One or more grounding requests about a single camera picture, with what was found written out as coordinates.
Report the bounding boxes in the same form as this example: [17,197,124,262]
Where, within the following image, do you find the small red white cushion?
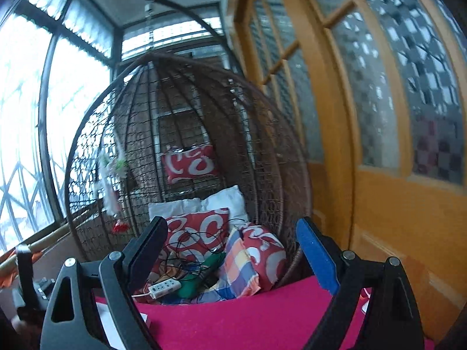
[161,145,219,185]

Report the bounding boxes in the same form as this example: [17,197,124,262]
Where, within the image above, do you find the green cloth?
[179,253,227,298]

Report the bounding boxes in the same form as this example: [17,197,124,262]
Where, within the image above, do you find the white power strip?
[148,278,182,298]

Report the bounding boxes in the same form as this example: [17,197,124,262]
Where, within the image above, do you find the brown wicker hanging chair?
[65,52,313,292]

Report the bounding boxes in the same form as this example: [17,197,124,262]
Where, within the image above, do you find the white open box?
[95,301,152,349]

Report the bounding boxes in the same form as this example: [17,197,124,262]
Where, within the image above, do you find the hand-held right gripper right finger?
[295,217,426,350]

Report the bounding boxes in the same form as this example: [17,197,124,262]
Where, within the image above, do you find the white hanging ornament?
[97,153,128,216]

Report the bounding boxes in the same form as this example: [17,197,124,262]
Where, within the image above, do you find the white pillow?
[148,185,249,223]

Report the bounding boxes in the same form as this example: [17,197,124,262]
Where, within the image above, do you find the black framed window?
[0,0,223,256]

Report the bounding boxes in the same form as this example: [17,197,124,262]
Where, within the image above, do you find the black cables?
[164,219,249,285]

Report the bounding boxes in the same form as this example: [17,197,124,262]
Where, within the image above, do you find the pink table cloth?
[95,275,435,350]

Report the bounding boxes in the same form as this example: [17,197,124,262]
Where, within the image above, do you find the wooden pole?
[0,224,72,274]

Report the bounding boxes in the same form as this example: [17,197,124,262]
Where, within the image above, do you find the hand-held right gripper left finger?
[40,216,169,350]

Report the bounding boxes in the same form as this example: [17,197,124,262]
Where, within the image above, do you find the red white patterned cushion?
[241,222,287,292]
[161,208,231,263]

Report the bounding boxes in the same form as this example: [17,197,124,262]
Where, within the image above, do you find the black metal chair stand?
[145,0,238,77]

